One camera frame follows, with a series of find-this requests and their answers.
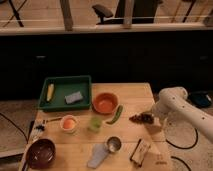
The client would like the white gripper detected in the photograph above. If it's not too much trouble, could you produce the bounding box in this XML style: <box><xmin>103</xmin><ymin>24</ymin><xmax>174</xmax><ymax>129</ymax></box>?
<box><xmin>146</xmin><ymin>102</ymin><xmax>170</xmax><ymax>133</ymax></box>

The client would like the dark red grape bunch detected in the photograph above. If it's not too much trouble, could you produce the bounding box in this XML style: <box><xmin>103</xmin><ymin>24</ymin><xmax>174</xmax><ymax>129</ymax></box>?
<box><xmin>129</xmin><ymin>113</ymin><xmax>154</xmax><ymax>124</ymax></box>

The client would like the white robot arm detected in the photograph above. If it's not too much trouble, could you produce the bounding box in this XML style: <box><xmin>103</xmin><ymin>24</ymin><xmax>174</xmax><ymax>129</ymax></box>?
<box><xmin>149</xmin><ymin>87</ymin><xmax>213</xmax><ymax>143</ymax></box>

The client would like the red orange bowl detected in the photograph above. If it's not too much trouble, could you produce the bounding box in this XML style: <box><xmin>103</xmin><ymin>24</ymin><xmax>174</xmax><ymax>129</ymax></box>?
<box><xmin>92</xmin><ymin>93</ymin><xmax>118</xmax><ymax>115</ymax></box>

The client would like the dark maroon bowl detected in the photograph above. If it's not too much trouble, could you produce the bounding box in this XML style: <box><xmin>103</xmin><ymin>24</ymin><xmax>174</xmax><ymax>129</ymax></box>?
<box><xmin>26</xmin><ymin>139</ymin><xmax>56</xmax><ymax>169</ymax></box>

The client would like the green pepper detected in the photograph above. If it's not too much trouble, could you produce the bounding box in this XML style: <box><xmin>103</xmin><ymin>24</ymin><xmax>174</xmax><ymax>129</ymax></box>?
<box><xmin>106</xmin><ymin>105</ymin><xmax>123</xmax><ymax>125</ymax></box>

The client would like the small steel cup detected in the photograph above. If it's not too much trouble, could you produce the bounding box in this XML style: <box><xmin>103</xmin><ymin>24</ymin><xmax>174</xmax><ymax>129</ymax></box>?
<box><xmin>106</xmin><ymin>136</ymin><xmax>122</xmax><ymax>153</ymax></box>

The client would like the dark blue floor object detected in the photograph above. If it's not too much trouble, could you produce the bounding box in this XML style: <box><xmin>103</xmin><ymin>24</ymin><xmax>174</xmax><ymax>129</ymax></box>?
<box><xmin>189</xmin><ymin>92</ymin><xmax>212</xmax><ymax>108</ymax></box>

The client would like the small green cup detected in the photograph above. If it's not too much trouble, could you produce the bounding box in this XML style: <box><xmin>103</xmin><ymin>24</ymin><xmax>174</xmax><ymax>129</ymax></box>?
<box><xmin>88</xmin><ymin>116</ymin><xmax>102</xmax><ymax>132</ymax></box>

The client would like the grey cloth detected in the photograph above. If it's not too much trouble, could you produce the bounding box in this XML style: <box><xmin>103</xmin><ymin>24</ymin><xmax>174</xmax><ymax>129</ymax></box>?
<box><xmin>87</xmin><ymin>144</ymin><xmax>109</xmax><ymax>169</ymax></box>

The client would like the white cup orange inside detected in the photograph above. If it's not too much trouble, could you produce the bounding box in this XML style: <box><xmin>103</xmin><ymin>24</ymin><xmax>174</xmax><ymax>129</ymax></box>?
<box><xmin>60</xmin><ymin>115</ymin><xmax>78</xmax><ymax>133</ymax></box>

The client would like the grey blue sponge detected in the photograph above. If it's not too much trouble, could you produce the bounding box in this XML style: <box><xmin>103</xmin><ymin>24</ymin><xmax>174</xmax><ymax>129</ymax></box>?
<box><xmin>65</xmin><ymin>91</ymin><xmax>83</xmax><ymax>104</ymax></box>

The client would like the green plastic tray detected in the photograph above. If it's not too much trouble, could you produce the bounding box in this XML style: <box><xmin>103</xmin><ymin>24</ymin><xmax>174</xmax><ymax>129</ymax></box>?
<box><xmin>38</xmin><ymin>75</ymin><xmax>91</xmax><ymax>112</ymax></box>

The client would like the small metal spoon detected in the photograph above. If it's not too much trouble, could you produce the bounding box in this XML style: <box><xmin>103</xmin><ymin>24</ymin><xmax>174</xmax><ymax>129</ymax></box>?
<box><xmin>42</xmin><ymin>117</ymin><xmax>62</xmax><ymax>124</ymax></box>

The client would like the yellow corn cob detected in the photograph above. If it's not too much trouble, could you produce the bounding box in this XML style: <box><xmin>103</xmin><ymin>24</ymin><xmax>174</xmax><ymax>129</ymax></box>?
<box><xmin>46</xmin><ymin>84</ymin><xmax>54</xmax><ymax>102</ymax></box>

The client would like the black office chair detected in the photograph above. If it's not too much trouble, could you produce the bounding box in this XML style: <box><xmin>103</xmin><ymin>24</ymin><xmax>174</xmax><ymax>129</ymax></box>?
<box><xmin>92</xmin><ymin>0</ymin><xmax>162</xmax><ymax>25</ymax></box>

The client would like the black floor cable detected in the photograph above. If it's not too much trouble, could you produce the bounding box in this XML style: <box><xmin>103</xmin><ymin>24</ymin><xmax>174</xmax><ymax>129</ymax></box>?
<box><xmin>165</xmin><ymin>128</ymin><xmax>200</xmax><ymax>171</ymax></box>

